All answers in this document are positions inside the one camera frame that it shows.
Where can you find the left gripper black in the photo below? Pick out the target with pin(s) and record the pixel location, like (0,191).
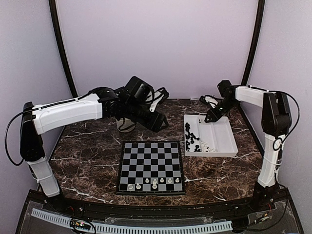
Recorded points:
(154,124)

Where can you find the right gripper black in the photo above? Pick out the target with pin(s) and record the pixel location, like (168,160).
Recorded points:
(215,116)

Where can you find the white divided plastic tray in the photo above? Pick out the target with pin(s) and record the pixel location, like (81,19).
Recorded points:
(226,145)

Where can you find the black and grey chessboard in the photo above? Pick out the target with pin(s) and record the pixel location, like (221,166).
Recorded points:
(153,160)

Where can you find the white king chess piece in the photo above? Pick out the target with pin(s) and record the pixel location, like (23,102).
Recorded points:
(154,184)

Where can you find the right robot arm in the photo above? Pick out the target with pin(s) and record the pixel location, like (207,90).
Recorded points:
(276,121)

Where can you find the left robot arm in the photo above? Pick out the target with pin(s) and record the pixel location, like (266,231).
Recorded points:
(37,120)

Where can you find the black chess pieces pile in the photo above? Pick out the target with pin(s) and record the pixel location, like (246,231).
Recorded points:
(192,143)

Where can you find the white ribbed cup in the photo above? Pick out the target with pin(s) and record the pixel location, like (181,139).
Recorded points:
(125,125)

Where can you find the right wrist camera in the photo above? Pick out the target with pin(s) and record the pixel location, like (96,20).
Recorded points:
(209,100)

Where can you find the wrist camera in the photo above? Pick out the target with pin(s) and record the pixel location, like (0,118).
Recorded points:
(157,97)
(209,100)

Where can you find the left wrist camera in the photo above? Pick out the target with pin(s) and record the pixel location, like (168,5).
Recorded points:
(157,97)

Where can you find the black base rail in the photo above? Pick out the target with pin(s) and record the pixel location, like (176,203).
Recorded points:
(233,209)

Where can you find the right black frame post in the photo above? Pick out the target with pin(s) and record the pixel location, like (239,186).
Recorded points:
(254,41)

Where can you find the black frame post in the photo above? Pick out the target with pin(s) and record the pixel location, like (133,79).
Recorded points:
(61,48)
(254,41)

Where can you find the white slotted cable duct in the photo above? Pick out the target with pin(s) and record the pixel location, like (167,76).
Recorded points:
(83,227)

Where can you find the left black frame post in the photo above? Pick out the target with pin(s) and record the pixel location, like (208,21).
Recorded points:
(61,48)

